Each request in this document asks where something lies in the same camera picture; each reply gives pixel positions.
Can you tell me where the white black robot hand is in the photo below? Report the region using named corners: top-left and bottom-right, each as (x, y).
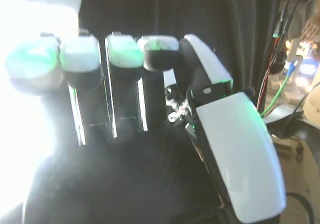
top-left (4, 28), bottom-right (287, 224)

